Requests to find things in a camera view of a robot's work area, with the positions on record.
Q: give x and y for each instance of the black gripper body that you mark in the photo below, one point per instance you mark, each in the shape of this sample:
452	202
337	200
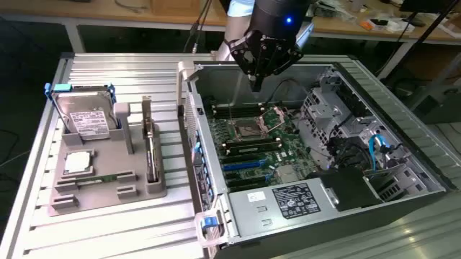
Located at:
274	16

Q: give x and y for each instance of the green GPU with metal bracket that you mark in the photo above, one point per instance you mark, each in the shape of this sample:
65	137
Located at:
151	151

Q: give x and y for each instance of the wooden workbench with clutter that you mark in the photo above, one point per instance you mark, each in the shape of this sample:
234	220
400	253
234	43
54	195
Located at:
339	24

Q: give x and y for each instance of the thin metal locking lever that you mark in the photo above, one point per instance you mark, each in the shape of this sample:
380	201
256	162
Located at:
230	110

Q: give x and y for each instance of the metal socket cover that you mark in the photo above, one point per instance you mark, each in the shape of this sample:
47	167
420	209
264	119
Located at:
274	118

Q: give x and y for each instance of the metal disk bay cage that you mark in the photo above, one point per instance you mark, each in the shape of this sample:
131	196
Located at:
324	113

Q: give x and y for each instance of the orange box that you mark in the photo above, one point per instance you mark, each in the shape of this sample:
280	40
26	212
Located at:
365	24

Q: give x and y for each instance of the CPU socket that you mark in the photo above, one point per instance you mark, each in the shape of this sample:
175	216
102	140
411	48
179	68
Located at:
246	129

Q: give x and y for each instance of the green motherboard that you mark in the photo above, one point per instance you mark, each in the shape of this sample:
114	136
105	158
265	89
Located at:
288	140

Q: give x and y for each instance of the black installed RAM stick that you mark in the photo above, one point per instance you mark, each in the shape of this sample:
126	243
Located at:
252	147

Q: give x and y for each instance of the blue expansion slot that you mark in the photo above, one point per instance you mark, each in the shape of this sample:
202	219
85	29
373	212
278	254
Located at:
241	166

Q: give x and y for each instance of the black slanted pole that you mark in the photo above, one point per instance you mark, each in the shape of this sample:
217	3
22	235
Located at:
425	29

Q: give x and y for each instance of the wooden workbench with cardboard box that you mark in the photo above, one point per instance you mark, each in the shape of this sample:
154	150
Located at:
109	10

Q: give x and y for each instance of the silver chipset heatsink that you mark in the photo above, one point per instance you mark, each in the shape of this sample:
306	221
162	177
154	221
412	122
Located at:
288	174

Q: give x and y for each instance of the silver hard disk drive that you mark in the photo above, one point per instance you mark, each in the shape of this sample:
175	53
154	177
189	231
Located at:
86	118

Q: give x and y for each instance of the black fan shroud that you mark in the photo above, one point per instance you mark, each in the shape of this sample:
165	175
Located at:
345	189

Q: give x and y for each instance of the blue disk caddy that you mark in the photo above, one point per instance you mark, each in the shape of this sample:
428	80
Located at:
63	88

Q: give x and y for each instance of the grey parts rack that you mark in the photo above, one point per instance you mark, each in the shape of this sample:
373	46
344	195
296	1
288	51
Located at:
111	162

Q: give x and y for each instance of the grey power supply unit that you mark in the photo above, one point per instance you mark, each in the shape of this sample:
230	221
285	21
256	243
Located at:
249	215

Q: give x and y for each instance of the green RAM stick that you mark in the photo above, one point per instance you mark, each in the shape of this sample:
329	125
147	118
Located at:
102	179

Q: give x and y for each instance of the silver CPU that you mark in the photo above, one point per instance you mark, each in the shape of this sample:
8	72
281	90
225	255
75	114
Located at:
77	163

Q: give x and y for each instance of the blue case latch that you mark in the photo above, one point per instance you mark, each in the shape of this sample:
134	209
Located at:
209	222

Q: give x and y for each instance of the open black PC case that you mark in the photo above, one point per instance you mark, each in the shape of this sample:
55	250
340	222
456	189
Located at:
396	215

